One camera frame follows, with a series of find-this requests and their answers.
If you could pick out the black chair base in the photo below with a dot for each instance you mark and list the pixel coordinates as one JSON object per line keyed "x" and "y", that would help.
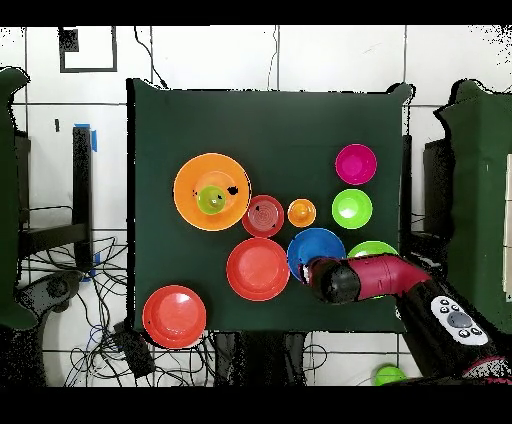
{"x": 56, "y": 288}

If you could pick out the black stool frame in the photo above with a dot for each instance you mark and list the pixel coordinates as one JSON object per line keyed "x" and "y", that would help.
{"x": 438, "y": 188}
{"x": 82, "y": 180}

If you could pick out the small green bowl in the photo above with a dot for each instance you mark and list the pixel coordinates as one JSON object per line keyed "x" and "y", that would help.
{"x": 352, "y": 208}

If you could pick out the black power strip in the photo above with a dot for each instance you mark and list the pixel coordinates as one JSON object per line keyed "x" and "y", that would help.
{"x": 136, "y": 354}

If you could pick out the dark green table cloth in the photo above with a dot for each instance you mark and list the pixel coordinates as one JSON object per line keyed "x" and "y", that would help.
{"x": 260, "y": 120}

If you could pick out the large red bowl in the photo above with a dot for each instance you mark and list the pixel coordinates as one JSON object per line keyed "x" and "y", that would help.
{"x": 174, "y": 316}
{"x": 258, "y": 270}

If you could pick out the orange cup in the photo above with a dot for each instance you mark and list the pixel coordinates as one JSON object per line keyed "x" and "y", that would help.
{"x": 301, "y": 213}

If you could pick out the green bowl on floor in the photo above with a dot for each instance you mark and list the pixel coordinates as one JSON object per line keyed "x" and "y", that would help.
{"x": 388, "y": 376}

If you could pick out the large orange bowl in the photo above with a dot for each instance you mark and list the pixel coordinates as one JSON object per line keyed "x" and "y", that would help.
{"x": 188, "y": 200}

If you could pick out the small red bowl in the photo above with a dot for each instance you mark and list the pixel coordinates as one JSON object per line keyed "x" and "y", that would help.
{"x": 262, "y": 216}

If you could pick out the large green bowl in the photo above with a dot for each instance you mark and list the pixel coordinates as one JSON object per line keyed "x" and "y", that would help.
{"x": 372, "y": 248}

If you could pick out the green covered side table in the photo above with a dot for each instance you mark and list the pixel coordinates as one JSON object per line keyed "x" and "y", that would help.
{"x": 480, "y": 200}
{"x": 8, "y": 200}

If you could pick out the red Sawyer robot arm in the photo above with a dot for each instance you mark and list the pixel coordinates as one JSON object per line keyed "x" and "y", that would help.
{"x": 384, "y": 276}

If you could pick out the blue tape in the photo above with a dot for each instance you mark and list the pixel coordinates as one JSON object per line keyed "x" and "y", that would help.
{"x": 94, "y": 140}

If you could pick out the green cup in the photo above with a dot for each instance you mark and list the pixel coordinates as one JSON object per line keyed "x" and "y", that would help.
{"x": 208, "y": 204}

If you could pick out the pink bowl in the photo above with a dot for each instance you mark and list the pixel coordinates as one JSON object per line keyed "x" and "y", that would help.
{"x": 356, "y": 164}

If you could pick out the blue bowl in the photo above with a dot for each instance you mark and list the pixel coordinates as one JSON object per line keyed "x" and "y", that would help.
{"x": 312, "y": 244}

